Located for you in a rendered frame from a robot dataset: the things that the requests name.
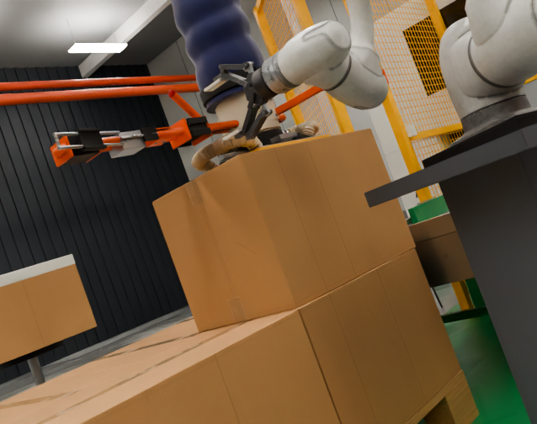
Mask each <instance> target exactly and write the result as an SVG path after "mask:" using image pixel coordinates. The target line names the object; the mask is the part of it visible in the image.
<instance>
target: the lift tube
mask: <svg viewBox="0 0 537 424"><path fill-rule="evenodd" d="M170 2H171V4H172V5H173V15H174V20H175V24H176V26H177V28H178V31H179V32H180V33H181V35H182V36H183V37H184V39H185V50H186V53H187V56H188V57H189V59H190V60H191V61H192V62H193V63H194V66H195V75H196V81H197V84H198V87H199V90H200V92H201V91H202V90H203V89H204V88H205V87H206V86H207V85H209V84H210V83H212V82H213V78H214V77H216V76H218V75H219V74H220V72H221V69H219V65H220V64H242V63H244V62H249V61H253V62H254V66H253V67H255V66H262V65H263V63H264V60H263V55H262V52H261V50H260V49H259V47H258V45H257V43H256V42H255V41H254V39H253V38H252V36H251V30H250V24H249V20H248V18H247V15H246V14H245V13H244V12H243V11H242V6H241V2H240V0H170ZM243 87H244V86H242V85H239V86H236V87H233V88H231V89H229V90H227V91H225V92H223V93H221V94H219V95H217V96H215V97H214V98H212V99H211V100H210V101H209V102H208V103H207V104H206V107H207V113H209V114H216V112H215V109H216V107H217V105H218V104H219V103H221V102H222V101H224V100H225V99H227V98H229V97H231V96H233V95H236V94H238V93H242V92H243V89H244V88H243Z"/></svg>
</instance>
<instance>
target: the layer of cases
mask: <svg viewBox="0 0 537 424"><path fill-rule="evenodd" d="M459 371H461V368H460V365H459V362H458V359H457V357H456V355H455V351H454V349H453V347H452V344H451V341H450V339H449V336H448V333H447V331H446V329H445V326H444V323H443V320H442V318H441V315H440V313H439V309H438V307H437V305H436V302H435V300H434V297H433V294H432V291H431V289H430V287H429V284H428V281H427V278H426V276H425V273H424V271H423V267H422V265H421V263H420V261H419V258H418V255H417V252H416V249H415V248H413V249H412V250H410V251H408V252H405V253H403V254H401V255H400V256H398V257H395V258H393V259H392V260H390V261H389V262H386V263H384V264H382V265H380V266H379V267H377V268H374V269H372V270H370V271H368V272H367V273H365V274H363V275H361V276H359V277H357V278H355V279H353V280H351V281H349V282H347V283H345V284H343V285H341V286H339V287H337V288H336V289H334V290H332V291H330V292H328V293H326V294H324V295H322V296H320V297H318V298H316V299H314V300H312V301H310V302H308V303H307V304H305V305H302V306H301V307H299V308H297V309H293V310H287V311H284V312H280V313H277V314H273V315H267V316H264V317H260V318H257V319H253V320H250V321H244V322H240V323H236V324H233V325H229V326H223V327H220V328H216V329H213V330H209V331H203V332H199V331H198V328H197V326H196V324H195V321H194V318H193V317H190V318H188V319H187V320H185V321H181V322H179V323H178V324H176V325H173V326H170V327H169V328H166V329H164V330H162V331H159V332H157V333H155V334H153V335H150V336H148V337H146V338H143V339H141V340H140V341H138V342H134V343H132V344H130V345H128V346H126V347H123V348H121V349H119V350H117V351H115V352H112V353H110V354H108V355H105V356H103V357H101V358H98V359H96V360H94V361H92V362H90V363H87V364H85V365H83V366H81V367H79V368H76V369H73V370H72V371H70V372H68V373H65V374H63V375H61V376H58V377H56V378H54V379H51V380H49V381H47V382H45V383H43V384H40V385H38V386H35V387H34V388H32V389H30V390H26V391H25V392H23V393H20V394H18V395H15V396H13V397H11V398H9V399H7V400H4V401H2V402H0V424H405V423H406V422H408V421H409V420H410V419H411V418H412V417H413V416H414V415H415V414H416V413H417V412H418V411H419V410H420V409H421V408H422V407H423V406H424V405H425V404H426V403H427V402H429V401H430V400H431V399H432V398H433V397H434V396H435V395H436V394H437V393H438V392H439V391H440V390H441V389H442V388H443V387H444V386H445V385H446V384H447V383H448V382H449V381H450V380H451V379H452V378H453V377H454V376H455V375H456V374H457V373H458V372H459Z"/></svg>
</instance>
